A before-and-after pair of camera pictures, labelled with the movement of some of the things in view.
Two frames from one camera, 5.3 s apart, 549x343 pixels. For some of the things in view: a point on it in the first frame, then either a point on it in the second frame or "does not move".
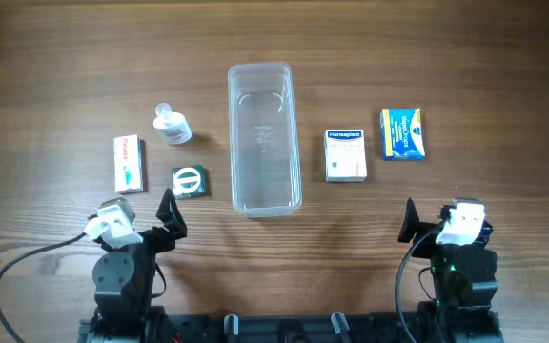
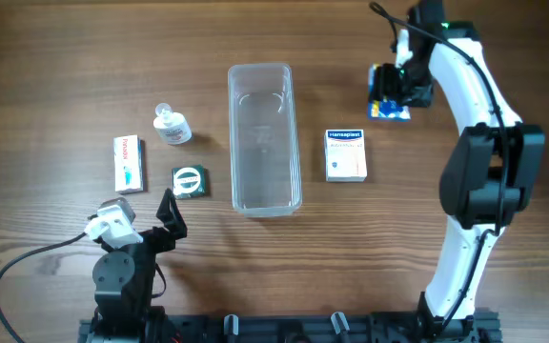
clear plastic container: [265, 162] does not move
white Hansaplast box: [345, 155] does not move
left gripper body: [155, 234] does not move
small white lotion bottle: [172, 127] does not move
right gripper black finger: [410, 223] → [387, 83]
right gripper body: [427, 230] → [394, 89]
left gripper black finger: [170, 214] does not move
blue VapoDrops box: [401, 133] → [384, 110]
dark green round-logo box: [189, 182] does not move
